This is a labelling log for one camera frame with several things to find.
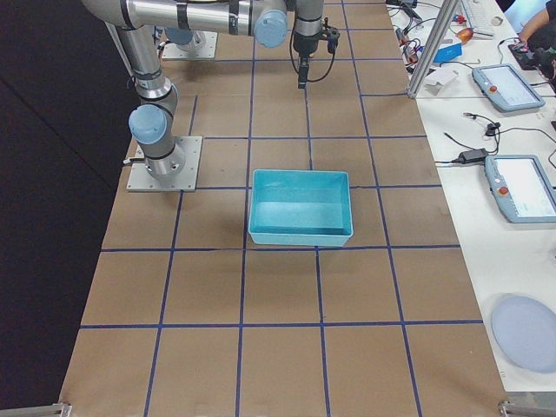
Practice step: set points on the white keyboard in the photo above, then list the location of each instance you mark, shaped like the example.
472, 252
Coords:
476, 17

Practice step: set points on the black power adapter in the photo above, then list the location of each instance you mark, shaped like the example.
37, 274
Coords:
472, 156

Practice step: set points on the teach pendant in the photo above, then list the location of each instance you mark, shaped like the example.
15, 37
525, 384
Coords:
506, 88
521, 188

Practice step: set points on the aluminium frame post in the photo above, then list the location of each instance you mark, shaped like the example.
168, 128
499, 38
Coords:
436, 35

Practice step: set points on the grey round plate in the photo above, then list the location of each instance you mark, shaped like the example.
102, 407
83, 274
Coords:
525, 331

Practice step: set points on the teach pendant lower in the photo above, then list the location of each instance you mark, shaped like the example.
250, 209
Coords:
521, 188

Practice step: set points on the teach pendant upper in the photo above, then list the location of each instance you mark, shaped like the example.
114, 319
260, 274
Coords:
506, 88

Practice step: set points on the white folded paper box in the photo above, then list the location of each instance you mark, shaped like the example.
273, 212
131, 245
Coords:
439, 79

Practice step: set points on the turquoise plastic bin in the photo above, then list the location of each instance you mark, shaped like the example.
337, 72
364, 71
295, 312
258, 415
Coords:
300, 207

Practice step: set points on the blue cardboard box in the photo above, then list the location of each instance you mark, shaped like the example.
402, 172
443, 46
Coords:
448, 52

